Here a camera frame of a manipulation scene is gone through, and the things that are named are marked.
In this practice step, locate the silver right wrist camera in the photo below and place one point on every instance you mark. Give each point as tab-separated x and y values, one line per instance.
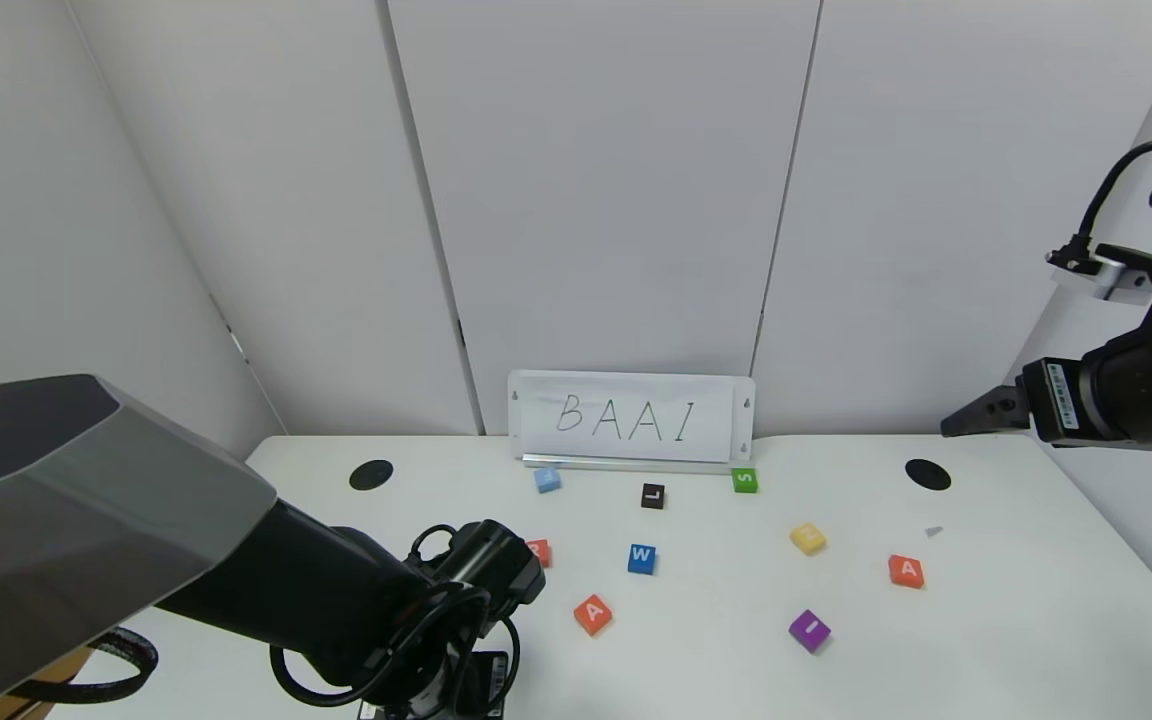
1116	272

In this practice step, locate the orange letter A block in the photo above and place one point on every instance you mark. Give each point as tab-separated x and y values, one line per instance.
905	572
593	616

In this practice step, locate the purple letter I block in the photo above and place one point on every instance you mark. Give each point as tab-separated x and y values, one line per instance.
809	631

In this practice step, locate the light blue letter block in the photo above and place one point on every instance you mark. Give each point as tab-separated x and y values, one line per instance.
548	481

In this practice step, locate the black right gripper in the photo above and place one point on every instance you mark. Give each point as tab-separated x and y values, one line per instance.
1053	400

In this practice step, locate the black round table grommet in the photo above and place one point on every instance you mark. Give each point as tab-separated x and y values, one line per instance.
372	476
927	476

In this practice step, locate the yellow letter block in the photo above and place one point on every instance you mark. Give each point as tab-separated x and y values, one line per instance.
807	539

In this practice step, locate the green letter S block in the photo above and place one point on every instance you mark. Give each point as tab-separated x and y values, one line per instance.
745	482

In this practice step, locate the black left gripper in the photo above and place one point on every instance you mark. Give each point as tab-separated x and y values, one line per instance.
484	672

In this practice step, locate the white paper reading BAAI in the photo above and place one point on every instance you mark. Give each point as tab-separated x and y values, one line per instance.
536	440

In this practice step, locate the black letter L block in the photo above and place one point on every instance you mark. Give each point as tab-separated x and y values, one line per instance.
652	497

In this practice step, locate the white sign holder board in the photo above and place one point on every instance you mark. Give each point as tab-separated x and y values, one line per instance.
742	425

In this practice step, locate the orange letter R block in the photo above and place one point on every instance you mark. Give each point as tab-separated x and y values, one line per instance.
543	552

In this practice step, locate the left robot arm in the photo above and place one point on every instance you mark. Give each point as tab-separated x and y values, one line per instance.
86	500

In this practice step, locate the blue letter W block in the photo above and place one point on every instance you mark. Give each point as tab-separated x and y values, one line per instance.
641	560

